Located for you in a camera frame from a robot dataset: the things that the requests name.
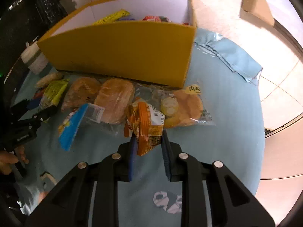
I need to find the green yellow snack packet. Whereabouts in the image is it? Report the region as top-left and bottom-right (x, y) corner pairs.
(38, 79), (70, 110)

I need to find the yellow cardboard box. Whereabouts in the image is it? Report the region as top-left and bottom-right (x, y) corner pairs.
(37, 0), (197, 89)

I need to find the brown bun packet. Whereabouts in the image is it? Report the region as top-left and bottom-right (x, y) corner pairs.
(61, 77), (102, 111)

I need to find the blue clear snack packet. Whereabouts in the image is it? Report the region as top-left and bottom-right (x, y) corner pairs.
(58, 103), (106, 152)

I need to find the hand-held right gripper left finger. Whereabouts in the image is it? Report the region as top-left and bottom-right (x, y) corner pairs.
(25, 134), (140, 227)

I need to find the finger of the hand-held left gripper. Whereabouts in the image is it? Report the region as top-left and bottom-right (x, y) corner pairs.
(31, 105), (58, 124)
(11, 99), (40, 119)

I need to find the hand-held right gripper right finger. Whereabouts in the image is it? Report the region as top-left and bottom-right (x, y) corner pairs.
(161, 130), (276, 227)

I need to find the beige cracker packet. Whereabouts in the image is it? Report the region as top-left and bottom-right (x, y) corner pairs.
(35, 72), (64, 88)

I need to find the large sliced bread packet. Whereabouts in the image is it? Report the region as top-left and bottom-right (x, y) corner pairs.
(93, 78), (136, 124)

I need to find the orange snack packet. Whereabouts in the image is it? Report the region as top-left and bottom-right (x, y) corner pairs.
(123, 102), (165, 156)

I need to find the person's left hand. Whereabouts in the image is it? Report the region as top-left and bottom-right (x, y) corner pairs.
(0, 145), (30, 176)

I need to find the light blue printed tablecloth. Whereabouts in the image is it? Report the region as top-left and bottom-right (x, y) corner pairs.
(9, 27), (266, 227)

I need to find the white lidded cup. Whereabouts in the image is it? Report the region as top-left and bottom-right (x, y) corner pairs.
(20, 43), (48, 75)

